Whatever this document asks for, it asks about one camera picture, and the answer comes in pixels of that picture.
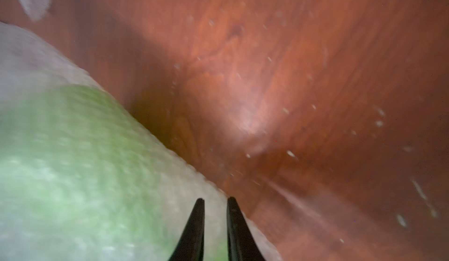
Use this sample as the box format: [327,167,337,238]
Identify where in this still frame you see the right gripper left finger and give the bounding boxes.
[169,199,205,261]

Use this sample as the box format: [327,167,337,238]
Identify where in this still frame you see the green plastic wine glass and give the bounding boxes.
[0,84,229,261]

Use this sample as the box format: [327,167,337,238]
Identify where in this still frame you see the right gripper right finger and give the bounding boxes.
[226,197,265,261]

